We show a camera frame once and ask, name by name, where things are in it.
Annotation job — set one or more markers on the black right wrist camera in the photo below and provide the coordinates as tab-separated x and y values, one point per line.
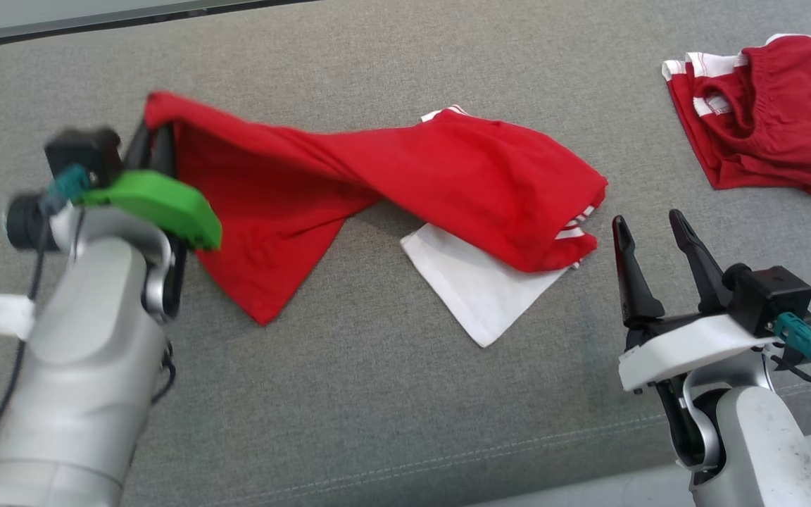
771	296

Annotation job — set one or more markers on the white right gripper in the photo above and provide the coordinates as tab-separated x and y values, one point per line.
687	345

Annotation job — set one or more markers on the red shirt with white sleeves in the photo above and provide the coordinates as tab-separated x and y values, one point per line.
448	183

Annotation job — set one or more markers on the red shorts with white stripe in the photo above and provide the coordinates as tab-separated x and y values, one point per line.
786	120

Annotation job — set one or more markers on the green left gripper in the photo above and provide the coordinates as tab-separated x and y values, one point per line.
159	201

